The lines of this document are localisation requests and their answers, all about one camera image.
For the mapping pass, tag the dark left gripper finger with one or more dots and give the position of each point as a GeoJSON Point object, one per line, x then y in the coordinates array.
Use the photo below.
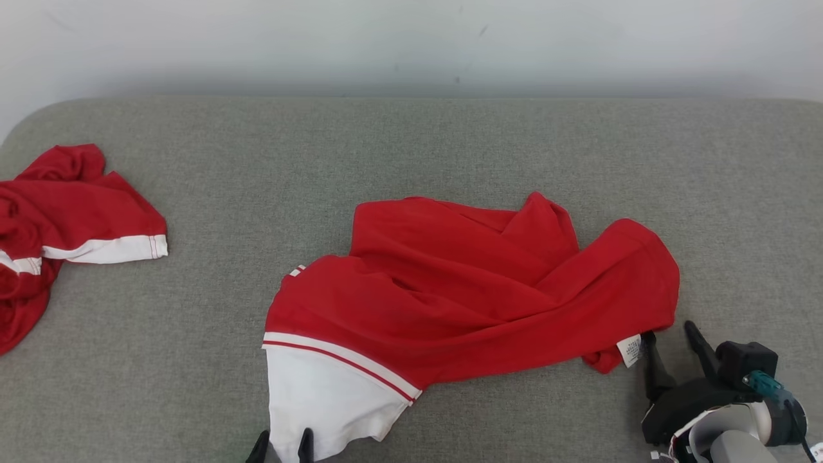
{"type": "Point", "coordinates": [259, 450]}
{"type": "Point", "coordinates": [305, 447]}

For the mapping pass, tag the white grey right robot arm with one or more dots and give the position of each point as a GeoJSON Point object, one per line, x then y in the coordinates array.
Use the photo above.
{"type": "Point", "coordinates": [733, 424]}

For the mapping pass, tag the red shorts white trim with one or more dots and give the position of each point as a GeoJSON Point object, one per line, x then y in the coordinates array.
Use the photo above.
{"type": "Point", "coordinates": [71, 206]}

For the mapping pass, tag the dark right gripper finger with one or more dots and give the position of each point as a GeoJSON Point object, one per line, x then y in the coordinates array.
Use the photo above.
{"type": "Point", "coordinates": [702, 354]}
{"type": "Point", "coordinates": [656, 376]}

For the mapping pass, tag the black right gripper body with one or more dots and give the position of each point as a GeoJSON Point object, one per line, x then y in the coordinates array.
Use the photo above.
{"type": "Point", "coordinates": [681, 405]}

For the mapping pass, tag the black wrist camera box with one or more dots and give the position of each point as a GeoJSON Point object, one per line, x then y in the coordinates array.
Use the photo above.
{"type": "Point", "coordinates": [746, 360]}

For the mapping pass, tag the red jersey with number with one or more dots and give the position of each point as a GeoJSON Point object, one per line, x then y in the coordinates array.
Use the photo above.
{"type": "Point", "coordinates": [450, 302]}

